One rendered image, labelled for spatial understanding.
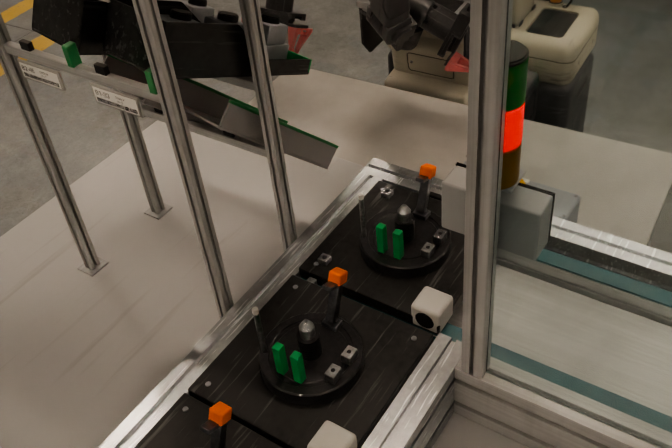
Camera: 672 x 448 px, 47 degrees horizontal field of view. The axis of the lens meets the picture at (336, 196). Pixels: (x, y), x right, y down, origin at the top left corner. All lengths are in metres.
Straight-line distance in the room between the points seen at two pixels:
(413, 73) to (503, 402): 1.05
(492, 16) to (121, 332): 0.84
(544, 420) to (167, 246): 0.74
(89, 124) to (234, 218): 2.12
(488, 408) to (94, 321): 0.66
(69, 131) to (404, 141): 2.16
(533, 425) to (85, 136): 2.69
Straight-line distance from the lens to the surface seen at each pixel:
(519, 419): 1.07
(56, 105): 3.73
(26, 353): 1.36
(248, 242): 1.40
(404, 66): 1.92
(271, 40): 1.19
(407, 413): 1.02
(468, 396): 1.09
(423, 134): 1.62
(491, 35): 0.72
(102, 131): 3.45
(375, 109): 1.70
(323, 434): 0.97
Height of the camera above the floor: 1.80
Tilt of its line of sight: 40 degrees down
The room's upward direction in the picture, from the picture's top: 7 degrees counter-clockwise
